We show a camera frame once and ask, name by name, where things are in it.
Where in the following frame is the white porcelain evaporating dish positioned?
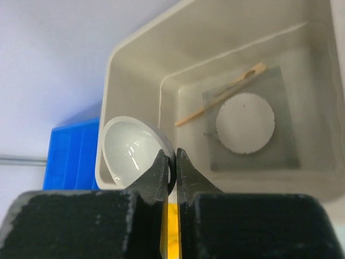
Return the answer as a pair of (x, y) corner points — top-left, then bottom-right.
(101, 116), (176, 194)

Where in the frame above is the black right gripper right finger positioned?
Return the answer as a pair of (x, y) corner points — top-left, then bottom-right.
(176, 148), (223, 204)

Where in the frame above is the wooden test tube holder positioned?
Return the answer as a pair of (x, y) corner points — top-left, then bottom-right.
(175, 62), (267, 127)

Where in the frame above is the wire gauze with ceramic centre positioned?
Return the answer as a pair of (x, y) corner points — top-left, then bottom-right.
(203, 66), (300, 172)

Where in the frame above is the beige plastic storage box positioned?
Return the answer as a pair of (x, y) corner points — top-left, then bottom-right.
(95, 1), (344, 202)

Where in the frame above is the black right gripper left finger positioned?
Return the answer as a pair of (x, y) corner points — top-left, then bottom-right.
(123, 149), (169, 205)

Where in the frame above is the yellow test tube rack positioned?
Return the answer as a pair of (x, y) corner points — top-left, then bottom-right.
(159, 203), (180, 259)

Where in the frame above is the blue plastic divided bin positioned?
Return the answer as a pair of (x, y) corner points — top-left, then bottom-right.
(43, 118), (99, 190)

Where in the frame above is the clay pipe triangle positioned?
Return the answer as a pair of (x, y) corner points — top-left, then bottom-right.
(203, 131), (218, 139)

